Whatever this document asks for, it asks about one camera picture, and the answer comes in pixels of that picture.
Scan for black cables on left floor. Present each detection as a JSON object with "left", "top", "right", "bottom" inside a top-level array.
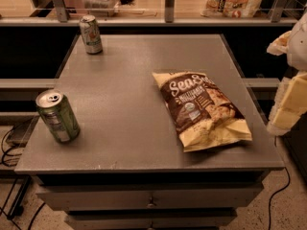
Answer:
[{"left": 0, "top": 117, "right": 46, "bottom": 230}]

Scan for dark power adapter box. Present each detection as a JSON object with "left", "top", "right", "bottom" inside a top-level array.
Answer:
[{"left": 5, "top": 116, "right": 39, "bottom": 148}]

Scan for snack bag behind glass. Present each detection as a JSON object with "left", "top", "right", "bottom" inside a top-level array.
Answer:
[{"left": 201, "top": 0, "right": 262, "bottom": 18}]

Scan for grey drawer cabinet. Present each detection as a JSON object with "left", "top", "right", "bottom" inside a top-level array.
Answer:
[{"left": 16, "top": 34, "right": 283, "bottom": 216}]

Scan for cabinet drawer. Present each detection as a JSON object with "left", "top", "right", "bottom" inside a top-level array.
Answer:
[
  {"left": 36, "top": 183, "right": 263, "bottom": 212},
  {"left": 65, "top": 210, "right": 237, "bottom": 230}
]

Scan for lower cabinet drawer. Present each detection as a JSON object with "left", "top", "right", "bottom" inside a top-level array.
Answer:
[{"left": 65, "top": 210, "right": 237, "bottom": 230}]

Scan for white soda can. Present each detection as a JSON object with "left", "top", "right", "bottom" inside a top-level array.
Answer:
[{"left": 80, "top": 14, "right": 103, "bottom": 55}]

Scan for clear plastic box behind glass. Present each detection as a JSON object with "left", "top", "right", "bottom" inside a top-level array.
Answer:
[{"left": 83, "top": 0, "right": 119, "bottom": 17}]

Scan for green 7up can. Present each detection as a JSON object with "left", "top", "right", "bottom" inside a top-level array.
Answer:
[{"left": 35, "top": 89, "right": 80, "bottom": 143}]

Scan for black cable on right floor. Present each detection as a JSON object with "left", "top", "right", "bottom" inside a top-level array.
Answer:
[{"left": 267, "top": 167, "right": 292, "bottom": 230}]

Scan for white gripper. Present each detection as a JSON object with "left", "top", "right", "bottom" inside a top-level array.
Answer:
[{"left": 267, "top": 13, "right": 307, "bottom": 136}]

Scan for brown Sea Salt chip bag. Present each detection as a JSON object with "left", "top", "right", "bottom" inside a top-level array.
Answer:
[{"left": 153, "top": 72, "right": 252, "bottom": 152}]

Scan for upper cabinet drawer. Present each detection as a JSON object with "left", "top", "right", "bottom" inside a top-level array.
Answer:
[{"left": 36, "top": 183, "right": 263, "bottom": 212}]

